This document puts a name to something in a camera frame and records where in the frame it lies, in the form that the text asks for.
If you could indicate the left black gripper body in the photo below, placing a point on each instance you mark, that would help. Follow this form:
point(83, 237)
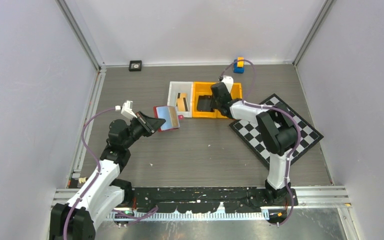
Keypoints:
point(140, 127)

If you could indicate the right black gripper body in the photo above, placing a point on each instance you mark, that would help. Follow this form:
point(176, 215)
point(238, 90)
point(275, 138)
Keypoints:
point(214, 104)

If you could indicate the dark grey credit card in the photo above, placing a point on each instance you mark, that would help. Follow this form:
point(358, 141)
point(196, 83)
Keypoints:
point(205, 103)

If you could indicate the red card holder wallet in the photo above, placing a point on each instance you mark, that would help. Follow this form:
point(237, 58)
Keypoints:
point(163, 113)

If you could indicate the orange gold credit card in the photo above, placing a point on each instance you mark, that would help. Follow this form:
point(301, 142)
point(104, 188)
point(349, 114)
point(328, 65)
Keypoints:
point(181, 95)

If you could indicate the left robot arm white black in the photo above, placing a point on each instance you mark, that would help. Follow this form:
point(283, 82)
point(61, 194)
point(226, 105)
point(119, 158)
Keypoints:
point(80, 217)

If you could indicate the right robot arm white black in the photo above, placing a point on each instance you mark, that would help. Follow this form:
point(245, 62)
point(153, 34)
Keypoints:
point(280, 134)

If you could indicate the orange bin with cards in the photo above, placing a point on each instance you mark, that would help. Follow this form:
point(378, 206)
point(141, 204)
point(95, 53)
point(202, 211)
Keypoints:
point(201, 88)

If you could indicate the empty orange bin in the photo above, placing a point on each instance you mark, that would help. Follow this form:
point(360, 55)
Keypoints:
point(236, 93)

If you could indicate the blue yellow toy block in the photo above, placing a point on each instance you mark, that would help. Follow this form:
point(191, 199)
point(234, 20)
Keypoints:
point(238, 66)

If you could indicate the small black square box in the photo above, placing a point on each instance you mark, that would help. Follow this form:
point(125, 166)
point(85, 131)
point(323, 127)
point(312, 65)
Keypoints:
point(135, 66)

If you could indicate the small beige spool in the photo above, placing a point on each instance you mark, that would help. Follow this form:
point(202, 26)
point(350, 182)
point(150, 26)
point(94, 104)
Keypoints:
point(82, 180)

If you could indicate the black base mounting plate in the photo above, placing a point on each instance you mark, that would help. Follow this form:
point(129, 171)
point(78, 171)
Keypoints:
point(200, 200)

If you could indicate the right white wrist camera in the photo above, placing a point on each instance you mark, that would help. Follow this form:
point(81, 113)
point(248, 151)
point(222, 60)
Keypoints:
point(228, 81)

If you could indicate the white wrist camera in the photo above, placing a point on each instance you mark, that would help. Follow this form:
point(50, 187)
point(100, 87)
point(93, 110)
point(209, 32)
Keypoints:
point(228, 81)
point(126, 110)

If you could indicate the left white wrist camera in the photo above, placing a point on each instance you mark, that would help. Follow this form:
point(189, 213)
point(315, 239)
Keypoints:
point(126, 110)

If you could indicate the aluminium rail frame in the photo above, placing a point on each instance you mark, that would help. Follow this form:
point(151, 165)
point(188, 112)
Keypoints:
point(317, 197)

